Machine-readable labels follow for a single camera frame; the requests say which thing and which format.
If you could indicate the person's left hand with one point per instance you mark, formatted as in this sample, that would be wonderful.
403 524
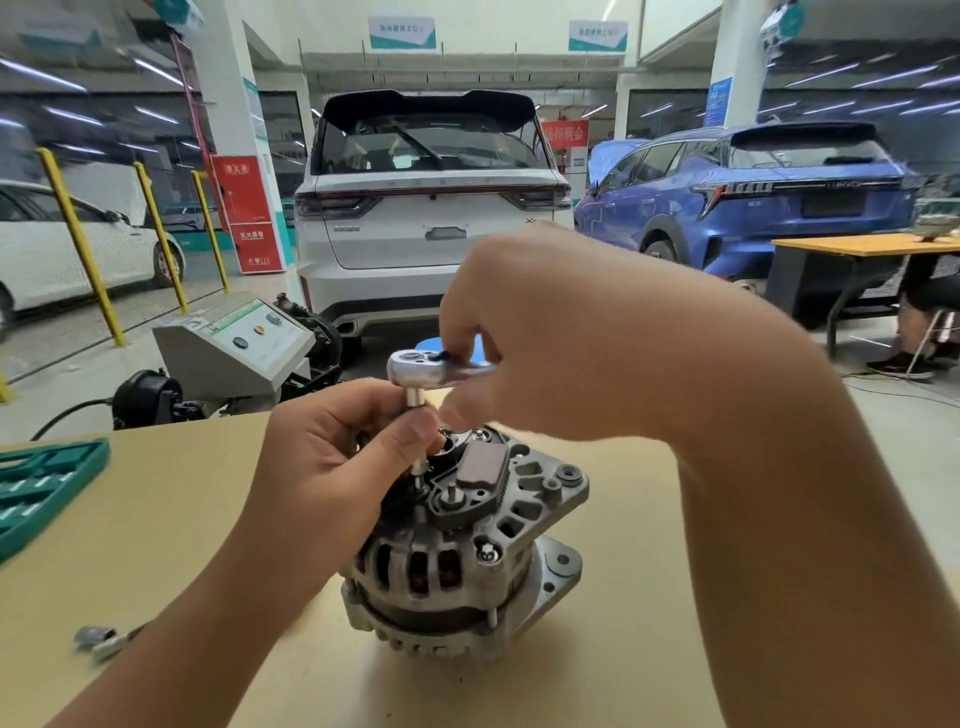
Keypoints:
322 465

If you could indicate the person's right hand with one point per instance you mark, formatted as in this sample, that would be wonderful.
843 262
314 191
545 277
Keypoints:
600 337

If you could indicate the person's left thumb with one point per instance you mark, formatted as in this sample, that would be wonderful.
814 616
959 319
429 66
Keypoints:
401 450

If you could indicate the person's right thumb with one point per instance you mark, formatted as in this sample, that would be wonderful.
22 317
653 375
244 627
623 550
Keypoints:
480 405

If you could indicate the silver socket extension bar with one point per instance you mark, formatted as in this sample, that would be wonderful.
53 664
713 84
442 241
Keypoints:
415 396

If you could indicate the silver ratchet wrench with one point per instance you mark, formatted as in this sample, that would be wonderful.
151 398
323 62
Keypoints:
420 369

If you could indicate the person's left forearm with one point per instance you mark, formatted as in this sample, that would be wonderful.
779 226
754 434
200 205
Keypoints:
202 637

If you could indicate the person's right forearm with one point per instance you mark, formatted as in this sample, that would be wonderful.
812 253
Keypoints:
810 540

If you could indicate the grey car alternator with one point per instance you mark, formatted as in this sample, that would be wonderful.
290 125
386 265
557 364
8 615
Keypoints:
457 570

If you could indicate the black engine assembly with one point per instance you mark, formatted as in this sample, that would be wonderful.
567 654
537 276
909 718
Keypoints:
319 345

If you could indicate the white suv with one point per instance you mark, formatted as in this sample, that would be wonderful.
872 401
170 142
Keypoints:
390 232

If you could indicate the grey control box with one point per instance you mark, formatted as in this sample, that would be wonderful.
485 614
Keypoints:
225 352

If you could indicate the black motor unit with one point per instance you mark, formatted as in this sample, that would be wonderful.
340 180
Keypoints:
150 401

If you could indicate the red pillar sign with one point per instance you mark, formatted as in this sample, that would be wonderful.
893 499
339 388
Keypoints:
247 214

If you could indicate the red banner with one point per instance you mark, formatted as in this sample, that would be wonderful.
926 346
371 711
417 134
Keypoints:
564 133

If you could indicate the blue suv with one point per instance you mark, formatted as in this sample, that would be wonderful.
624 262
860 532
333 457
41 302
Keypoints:
750 202

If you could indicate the small grey connector plug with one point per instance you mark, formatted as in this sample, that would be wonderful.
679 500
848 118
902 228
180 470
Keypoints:
101 640

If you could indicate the green tool tray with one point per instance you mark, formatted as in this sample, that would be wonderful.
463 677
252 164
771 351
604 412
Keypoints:
41 487

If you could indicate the white teal hanging banner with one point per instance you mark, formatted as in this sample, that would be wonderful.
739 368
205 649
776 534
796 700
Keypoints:
402 33
598 36

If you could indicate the blue pillar sign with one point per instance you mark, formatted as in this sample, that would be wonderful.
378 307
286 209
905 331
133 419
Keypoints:
718 101

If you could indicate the white sedan car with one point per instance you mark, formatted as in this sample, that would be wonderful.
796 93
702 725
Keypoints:
60 247

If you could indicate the wooden desk with black legs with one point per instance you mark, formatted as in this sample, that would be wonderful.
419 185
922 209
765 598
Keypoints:
847 246

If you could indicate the metal stool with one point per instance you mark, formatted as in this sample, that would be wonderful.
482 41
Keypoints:
934 341

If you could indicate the grey metal part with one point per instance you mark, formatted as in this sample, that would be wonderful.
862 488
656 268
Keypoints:
937 221

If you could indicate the yellow bollard post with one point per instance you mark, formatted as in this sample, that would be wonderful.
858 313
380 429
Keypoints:
211 232
82 247
161 236

